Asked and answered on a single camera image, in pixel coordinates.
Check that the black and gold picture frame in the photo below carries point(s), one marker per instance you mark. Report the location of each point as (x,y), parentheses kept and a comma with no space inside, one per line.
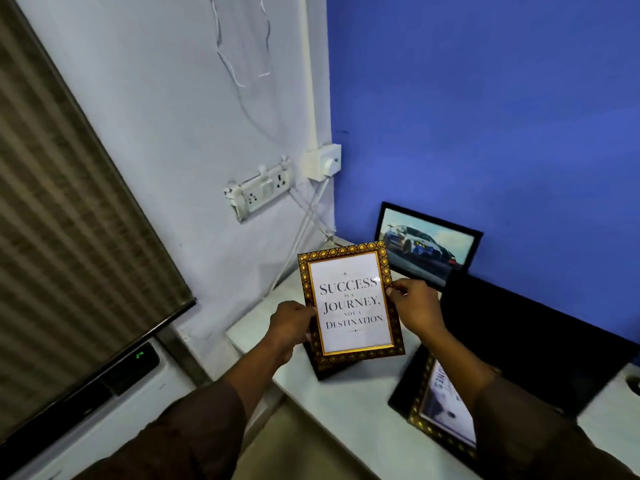
(430,399)

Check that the white appliance with green display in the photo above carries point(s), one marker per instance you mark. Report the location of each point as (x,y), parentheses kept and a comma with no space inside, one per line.
(125,394)

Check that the person's left forearm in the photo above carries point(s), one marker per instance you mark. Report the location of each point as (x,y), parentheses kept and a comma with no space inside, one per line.
(215,414)

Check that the person's right thumb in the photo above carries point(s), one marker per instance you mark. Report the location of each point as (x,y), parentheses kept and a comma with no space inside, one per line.
(396,296)

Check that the person's left thumb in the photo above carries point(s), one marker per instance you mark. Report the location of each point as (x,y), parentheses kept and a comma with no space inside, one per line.
(305,310)

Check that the black framed car picture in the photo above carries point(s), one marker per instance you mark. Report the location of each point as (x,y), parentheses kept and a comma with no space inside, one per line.
(425,244)

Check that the large black board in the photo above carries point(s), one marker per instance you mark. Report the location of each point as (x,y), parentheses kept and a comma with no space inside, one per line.
(530,344)

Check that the gold ornate quote picture frame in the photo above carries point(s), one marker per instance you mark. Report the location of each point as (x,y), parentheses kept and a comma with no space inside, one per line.
(350,304)

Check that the person's left hand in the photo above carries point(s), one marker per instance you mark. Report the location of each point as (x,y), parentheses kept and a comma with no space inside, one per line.
(285,327)

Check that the white socket box with plug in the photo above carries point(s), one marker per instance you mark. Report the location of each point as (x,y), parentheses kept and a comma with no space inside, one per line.
(322,162)

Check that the striped brown window blind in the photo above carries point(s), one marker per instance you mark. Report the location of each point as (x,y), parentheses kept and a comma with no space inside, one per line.
(70,219)

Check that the person's right forearm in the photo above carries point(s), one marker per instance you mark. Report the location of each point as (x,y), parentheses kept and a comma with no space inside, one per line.
(500,409)

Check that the white switch socket board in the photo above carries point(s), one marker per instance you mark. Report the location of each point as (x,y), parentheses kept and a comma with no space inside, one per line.
(260,190)

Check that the person's right hand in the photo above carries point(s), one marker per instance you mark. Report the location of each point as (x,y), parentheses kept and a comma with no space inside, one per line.
(420,307)

